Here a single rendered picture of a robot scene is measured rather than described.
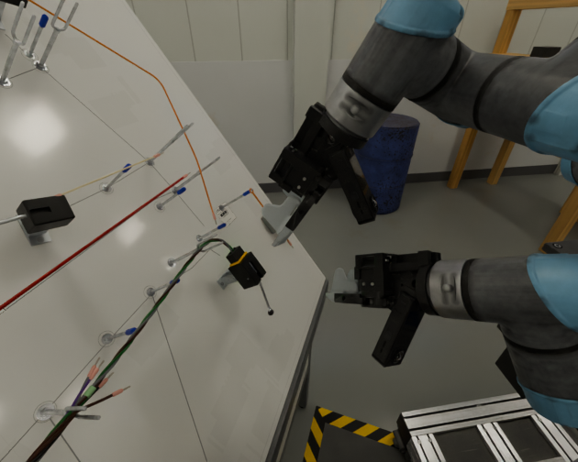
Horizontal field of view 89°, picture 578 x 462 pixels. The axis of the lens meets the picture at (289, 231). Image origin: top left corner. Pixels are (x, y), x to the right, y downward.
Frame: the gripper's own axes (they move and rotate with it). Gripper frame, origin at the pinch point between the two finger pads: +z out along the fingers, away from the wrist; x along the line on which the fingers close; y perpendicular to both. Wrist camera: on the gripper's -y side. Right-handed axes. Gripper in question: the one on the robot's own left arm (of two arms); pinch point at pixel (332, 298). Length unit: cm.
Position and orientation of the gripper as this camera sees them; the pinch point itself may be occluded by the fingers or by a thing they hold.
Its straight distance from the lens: 56.5
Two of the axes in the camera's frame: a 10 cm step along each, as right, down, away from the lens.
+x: -8.0, -1.5, -5.8
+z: -6.0, 1.4, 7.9
